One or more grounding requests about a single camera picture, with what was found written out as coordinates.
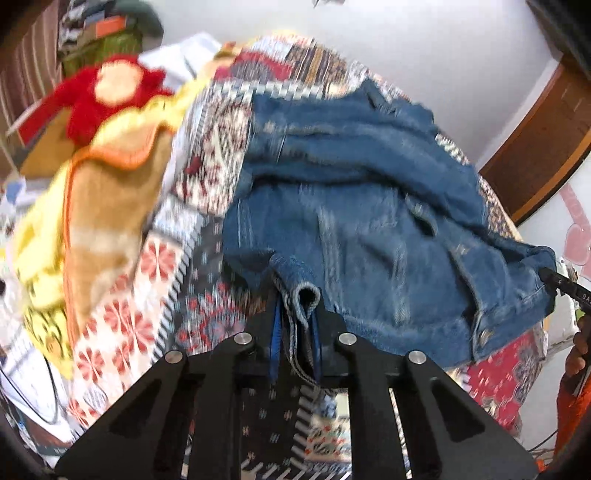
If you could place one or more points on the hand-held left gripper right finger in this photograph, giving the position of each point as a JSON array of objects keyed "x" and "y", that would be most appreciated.
[{"x": 317, "y": 355}]

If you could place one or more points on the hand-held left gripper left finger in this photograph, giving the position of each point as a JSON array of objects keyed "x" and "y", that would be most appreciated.
[{"x": 275, "y": 350}]

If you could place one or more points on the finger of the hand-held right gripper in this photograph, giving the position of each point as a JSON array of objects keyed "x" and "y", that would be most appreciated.
[{"x": 563, "y": 284}]

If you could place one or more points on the blue denim jacket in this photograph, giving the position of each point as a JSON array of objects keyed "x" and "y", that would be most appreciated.
[{"x": 360, "y": 207}]

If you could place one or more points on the person's right forearm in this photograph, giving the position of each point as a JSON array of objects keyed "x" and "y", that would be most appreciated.
[{"x": 570, "y": 415}]

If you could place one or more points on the pile of clothes and clutter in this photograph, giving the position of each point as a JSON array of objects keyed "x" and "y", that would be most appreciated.
[{"x": 74, "y": 23}]

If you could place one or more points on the person's right hand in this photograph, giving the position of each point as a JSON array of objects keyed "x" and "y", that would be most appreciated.
[{"x": 577, "y": 360}]

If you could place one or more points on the white door with stickers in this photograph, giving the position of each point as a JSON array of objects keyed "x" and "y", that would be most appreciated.
[{"x": 545, "y": 240}]

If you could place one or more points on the patchwork bedspread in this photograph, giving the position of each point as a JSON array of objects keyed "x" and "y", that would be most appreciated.
[{"x": 138, "y": 323}]

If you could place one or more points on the yellow and brown blanket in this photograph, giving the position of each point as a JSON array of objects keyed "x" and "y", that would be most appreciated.
[{"x": 101, "y": 207}]

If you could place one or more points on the brown cardboard box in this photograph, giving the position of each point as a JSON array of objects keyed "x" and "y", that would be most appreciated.
[{"x": 46, "y": 152}]

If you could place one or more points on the printed paper sheets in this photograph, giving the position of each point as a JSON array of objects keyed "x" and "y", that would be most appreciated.
[{"x": 11, "y": 198}]

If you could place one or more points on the white sheet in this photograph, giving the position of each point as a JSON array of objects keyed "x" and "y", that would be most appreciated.
[{"x": 184, "y": 55}]

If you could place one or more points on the red plush toy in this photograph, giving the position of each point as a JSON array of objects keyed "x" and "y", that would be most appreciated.
[{"x": 83, "y": 101}]

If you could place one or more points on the green cloth covered cabinet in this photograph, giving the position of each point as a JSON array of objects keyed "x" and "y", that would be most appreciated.
[{"x": 106, "y": 48}]

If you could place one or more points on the orange box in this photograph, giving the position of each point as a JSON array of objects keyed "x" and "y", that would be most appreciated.
[{"x": 111, "y": 27}]

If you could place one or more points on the striped red and gold curtain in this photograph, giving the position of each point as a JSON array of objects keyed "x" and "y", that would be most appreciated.
[{"x": 27, "y": 69}]

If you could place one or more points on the wooden door frame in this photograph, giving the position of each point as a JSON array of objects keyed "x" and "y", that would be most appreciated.
[{"x": 535, "y": 157}]

